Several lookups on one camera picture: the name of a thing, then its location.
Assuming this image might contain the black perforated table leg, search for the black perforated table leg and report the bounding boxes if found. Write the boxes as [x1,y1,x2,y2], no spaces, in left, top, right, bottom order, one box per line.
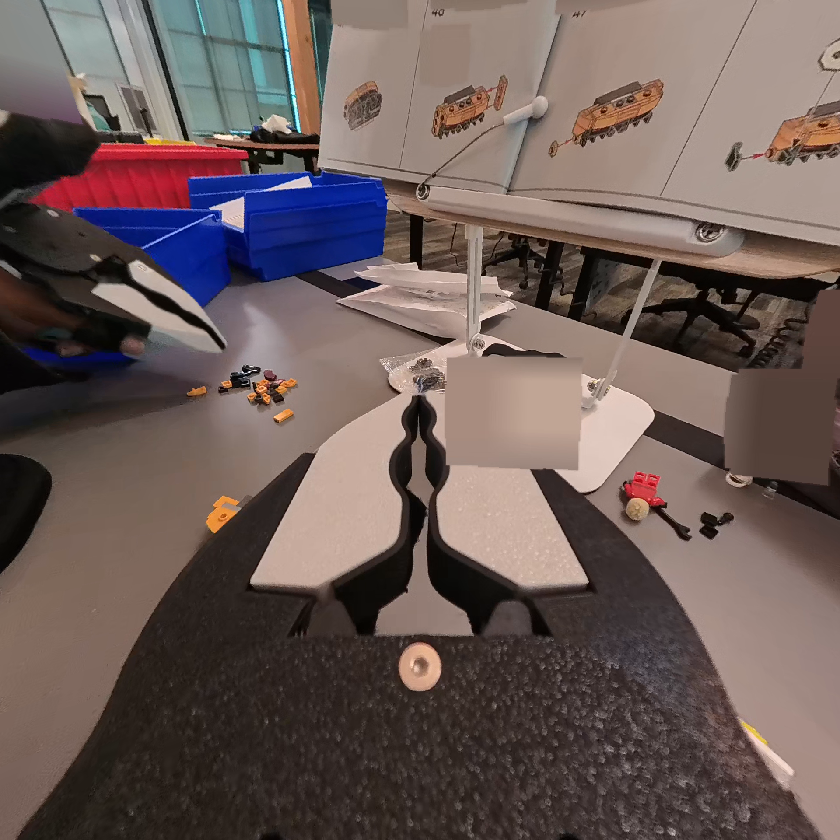
[533,239,629,324]

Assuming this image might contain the black office chair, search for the black office chair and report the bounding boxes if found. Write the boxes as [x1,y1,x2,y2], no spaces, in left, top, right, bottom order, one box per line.
[486,231,547,291]
[622,261,763,360]

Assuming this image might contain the red plastic bin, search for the red plastic bin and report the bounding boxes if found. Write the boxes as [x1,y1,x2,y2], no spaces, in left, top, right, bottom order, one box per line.
[29,143,250,214]

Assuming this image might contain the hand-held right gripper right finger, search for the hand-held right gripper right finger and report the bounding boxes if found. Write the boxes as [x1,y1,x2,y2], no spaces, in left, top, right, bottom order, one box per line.
[420,395,592,597]

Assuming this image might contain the person's left hand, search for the person's left hand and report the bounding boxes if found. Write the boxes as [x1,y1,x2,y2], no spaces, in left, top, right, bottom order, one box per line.
[0,270,149,360]

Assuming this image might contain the white paper sheets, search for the white paper sheets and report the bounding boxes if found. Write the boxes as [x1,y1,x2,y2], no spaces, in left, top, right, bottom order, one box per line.
[336,261,517,337]

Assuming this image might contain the red lego assembly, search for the red lego assembly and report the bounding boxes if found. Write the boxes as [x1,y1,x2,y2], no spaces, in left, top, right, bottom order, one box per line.
[619,470,668,525]

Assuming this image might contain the blue plastic bin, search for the blue plastic bin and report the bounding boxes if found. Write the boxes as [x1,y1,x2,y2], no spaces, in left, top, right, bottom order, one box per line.
[188,171,324,212]
[72,205,233,309]
[18,341,135,370]
[209,189,389,283]

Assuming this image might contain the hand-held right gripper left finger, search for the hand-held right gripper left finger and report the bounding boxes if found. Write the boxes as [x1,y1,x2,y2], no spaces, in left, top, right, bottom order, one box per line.
[249,395,422,597]

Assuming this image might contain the grey background machine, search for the grey background machine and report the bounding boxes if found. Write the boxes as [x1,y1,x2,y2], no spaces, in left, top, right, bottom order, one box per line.
[67,71,160,137]

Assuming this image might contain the clear bag of lego parts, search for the clear bag of lego parts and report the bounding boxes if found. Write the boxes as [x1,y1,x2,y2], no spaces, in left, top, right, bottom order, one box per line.
[379,351,450,396]

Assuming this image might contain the black cloth pile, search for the black cloth pile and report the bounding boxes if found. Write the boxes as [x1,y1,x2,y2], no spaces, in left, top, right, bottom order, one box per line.
[248,126,321,147]

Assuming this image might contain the pile of small lego pieces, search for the pile of small lego pieces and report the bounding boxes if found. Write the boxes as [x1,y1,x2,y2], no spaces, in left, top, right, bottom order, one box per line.
[185,363,301,425]

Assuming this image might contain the wooden background table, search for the wooden background table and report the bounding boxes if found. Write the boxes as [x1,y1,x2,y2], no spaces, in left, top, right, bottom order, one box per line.
[203,133,322,176]

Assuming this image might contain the printed plastic bag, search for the printed plastic bag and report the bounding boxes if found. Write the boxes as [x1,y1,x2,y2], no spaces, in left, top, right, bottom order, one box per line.
[740,718,796,790]

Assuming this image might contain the black rounded pad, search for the black rounded pad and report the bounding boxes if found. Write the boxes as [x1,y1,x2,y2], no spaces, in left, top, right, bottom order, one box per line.
[0,451,55,573]

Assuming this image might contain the lego instruction booklet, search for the lego instruction booklet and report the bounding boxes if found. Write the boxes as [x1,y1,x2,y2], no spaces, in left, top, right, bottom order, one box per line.
[318,0,840,245]

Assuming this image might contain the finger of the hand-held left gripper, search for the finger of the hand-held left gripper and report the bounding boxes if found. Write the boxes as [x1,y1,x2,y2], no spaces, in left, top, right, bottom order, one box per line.
[126,261,228,350]
[91,281,221,357]

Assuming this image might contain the black coiled cable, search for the black coiled cable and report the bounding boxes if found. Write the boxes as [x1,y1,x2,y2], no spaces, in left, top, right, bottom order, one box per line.
[747,314,813,370]

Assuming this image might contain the black lego wrench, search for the black lego wrench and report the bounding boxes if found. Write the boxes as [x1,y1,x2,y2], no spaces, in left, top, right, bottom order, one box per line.
[646,500,694,543]

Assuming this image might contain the wooden pillar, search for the wooden pillar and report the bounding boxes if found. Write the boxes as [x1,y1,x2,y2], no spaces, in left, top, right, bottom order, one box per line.
[281,0,324,137]

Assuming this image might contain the orange grey lego brick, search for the orange grey lego brick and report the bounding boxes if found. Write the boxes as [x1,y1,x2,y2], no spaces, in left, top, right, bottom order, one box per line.
[205,494,255,537]

